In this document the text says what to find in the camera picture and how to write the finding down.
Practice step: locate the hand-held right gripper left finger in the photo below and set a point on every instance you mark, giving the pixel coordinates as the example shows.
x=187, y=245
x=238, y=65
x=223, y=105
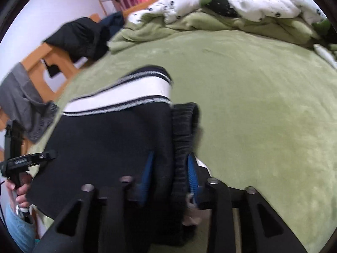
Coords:
x=147, y=179

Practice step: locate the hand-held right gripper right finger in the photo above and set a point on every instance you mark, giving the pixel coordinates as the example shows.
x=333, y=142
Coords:
x=192, y=174

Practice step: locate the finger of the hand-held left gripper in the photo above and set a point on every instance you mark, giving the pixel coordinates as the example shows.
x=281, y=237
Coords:
x=43, y=156

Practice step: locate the black pants with white stripe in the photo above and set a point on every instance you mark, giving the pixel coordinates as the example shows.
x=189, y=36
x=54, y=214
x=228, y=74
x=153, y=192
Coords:
x=105, y=137

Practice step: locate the person's left hand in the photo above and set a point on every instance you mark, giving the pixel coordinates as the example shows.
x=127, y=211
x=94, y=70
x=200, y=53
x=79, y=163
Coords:
x=22, y=192

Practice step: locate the grey garment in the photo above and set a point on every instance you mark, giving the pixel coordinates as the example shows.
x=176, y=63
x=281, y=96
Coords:
x=21, y=97

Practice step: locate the person's light blue jeans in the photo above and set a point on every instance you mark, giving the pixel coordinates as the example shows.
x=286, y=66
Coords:
x=21, y=232

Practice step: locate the green fleece bed sheet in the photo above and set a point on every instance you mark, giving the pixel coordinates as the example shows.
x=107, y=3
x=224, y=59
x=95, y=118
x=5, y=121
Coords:
x=250, y=110

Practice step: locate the black jacket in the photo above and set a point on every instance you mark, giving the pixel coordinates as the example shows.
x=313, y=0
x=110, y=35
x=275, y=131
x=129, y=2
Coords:
x=76, y=37

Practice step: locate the crumpled green fleece blanket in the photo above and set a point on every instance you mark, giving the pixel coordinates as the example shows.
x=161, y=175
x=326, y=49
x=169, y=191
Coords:
x=210, y=23

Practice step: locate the navy cloth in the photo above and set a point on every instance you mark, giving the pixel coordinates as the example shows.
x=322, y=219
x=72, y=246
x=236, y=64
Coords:
x=114, y=22

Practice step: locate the dark green cloth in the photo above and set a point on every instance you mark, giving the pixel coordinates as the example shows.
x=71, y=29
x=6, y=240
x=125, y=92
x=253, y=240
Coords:
x=218, y=2

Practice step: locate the white duvet with black print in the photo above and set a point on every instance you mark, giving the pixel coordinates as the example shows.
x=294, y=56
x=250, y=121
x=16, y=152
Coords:
x=263, y=2

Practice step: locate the wooden bed frame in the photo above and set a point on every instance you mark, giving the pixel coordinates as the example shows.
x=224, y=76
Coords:
x=36, y=63

